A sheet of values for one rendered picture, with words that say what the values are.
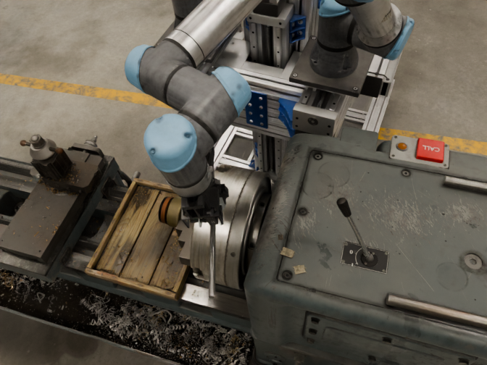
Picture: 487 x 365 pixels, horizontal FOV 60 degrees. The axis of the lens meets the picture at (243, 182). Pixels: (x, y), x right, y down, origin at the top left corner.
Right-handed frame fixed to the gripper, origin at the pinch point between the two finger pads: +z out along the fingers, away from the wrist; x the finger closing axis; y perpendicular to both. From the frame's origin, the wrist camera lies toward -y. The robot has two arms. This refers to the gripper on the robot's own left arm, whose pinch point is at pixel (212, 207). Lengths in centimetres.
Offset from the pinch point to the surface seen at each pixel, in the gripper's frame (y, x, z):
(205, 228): 2.0, -3.4, 7.8
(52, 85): -170, -144, 153
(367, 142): -16.6, 37.4, 9.2
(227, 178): -10.5, 2.5, 8.4
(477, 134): -92, 138, 157
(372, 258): 13.8, 32.0, 2.4
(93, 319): 12, -57, 66
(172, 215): -6.3, -14.5, 18.7
